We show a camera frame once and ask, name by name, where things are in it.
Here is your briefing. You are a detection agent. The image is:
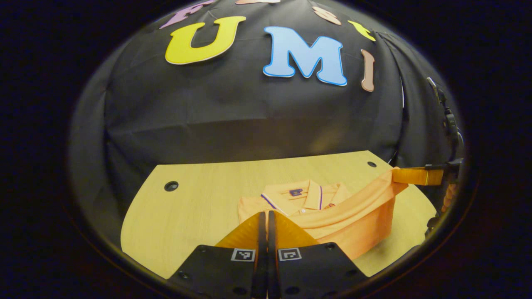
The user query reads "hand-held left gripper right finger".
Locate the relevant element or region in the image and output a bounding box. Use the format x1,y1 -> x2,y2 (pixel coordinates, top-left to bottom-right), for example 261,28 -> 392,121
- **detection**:
268,210 -> 370,299

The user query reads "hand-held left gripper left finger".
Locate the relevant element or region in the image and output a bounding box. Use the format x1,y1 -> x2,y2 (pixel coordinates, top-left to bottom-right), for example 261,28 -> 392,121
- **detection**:
168,211 -> 268,299

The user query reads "orange T-shirt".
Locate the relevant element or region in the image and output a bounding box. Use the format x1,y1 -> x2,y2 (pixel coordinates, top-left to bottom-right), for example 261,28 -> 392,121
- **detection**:
238,168 -> 410,260

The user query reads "black backdrop cloth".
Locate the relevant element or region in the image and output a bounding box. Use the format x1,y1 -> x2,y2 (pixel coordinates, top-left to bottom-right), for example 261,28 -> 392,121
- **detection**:
69,0 -> 464,250

